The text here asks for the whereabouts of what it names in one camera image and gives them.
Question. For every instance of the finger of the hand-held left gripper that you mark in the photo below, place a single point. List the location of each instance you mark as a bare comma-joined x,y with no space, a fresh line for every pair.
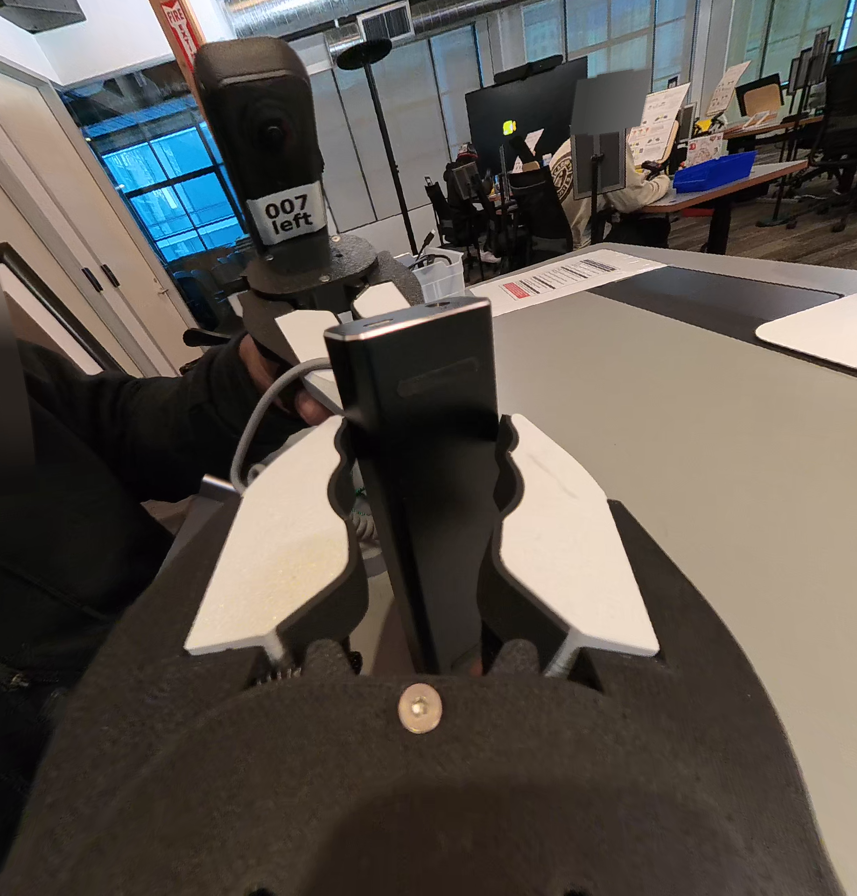
304,334
381,299

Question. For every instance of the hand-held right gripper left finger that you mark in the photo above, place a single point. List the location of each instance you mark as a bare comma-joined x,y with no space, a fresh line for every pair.
281,560

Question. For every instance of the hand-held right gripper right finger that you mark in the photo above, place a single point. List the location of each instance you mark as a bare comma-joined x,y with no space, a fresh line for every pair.
575,560

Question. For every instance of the clear plastic bin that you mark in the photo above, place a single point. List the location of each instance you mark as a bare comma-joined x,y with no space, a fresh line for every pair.
442,280

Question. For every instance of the large black USB hub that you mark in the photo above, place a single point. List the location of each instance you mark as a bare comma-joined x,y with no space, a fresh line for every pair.
421,434

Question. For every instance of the grey desk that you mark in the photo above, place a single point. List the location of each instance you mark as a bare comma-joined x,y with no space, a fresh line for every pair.
680,455

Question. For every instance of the black office chair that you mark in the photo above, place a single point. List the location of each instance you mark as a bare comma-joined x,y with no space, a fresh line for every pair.
540,210
463,210
204,337

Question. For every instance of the glass window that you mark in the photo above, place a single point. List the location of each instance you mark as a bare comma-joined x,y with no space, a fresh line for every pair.
162,182

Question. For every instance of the black floor lamp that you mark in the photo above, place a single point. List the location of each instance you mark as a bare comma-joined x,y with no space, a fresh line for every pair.
362,52

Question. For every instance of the ceiling vent grille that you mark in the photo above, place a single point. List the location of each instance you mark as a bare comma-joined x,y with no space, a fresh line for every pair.
385,22

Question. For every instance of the printed paper sheet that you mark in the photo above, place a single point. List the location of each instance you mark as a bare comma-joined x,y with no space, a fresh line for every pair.
568,273

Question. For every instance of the large black monitor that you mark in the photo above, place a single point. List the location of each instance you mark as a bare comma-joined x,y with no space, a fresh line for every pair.
498,119

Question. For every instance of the beige cabinet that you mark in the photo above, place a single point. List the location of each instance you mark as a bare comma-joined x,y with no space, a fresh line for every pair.
50,196

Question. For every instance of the black sign stand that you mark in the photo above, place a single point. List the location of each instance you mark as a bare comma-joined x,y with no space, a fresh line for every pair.
598,161

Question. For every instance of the black framed sign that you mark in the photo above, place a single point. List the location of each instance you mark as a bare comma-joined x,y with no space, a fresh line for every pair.
43,315

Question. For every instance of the white stand base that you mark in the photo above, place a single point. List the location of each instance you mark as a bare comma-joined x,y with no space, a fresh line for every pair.
827,329

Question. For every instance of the blue tray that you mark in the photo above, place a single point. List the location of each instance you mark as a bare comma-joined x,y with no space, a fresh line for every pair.
715,171

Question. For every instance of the wooden table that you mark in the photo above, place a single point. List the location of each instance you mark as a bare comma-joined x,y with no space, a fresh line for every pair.
736,185

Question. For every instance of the silver air duct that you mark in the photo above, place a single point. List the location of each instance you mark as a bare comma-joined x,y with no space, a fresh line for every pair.
295,17

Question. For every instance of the wooden post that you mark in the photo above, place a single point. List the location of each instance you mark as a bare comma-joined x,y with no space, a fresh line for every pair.
183,35

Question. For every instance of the red wall sign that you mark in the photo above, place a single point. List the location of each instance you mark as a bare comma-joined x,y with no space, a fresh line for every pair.
176,28

